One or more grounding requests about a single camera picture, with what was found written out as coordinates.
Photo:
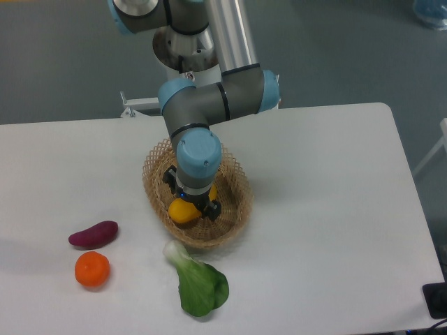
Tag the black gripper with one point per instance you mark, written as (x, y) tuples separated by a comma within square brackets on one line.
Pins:
[(199, 197)]

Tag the yellow mango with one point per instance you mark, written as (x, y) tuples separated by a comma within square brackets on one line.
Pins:
[(183, 212)]

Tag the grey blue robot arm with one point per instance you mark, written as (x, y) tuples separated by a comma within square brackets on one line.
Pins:
[(188, 110)]

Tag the woven wicker basket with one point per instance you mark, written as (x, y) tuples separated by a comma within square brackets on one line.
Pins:
[(233, 193)]

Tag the green bok choy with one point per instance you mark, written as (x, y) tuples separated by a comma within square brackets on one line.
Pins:
[(202, 288)]

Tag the purple sweet potato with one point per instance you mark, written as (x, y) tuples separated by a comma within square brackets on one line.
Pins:
[(96, 236)]

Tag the orange tangerine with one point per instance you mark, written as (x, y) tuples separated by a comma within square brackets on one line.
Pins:
[(92, 269)]

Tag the black device at table edge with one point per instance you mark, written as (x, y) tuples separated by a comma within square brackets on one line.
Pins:
[(435, 298)]

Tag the blue object top right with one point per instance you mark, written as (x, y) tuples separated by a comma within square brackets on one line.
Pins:
[(432, 13)]

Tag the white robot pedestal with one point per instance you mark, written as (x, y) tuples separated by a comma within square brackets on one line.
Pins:
[(143, 104)]

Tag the white frame at right edge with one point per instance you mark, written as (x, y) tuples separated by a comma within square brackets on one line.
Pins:
[(434, 153)]

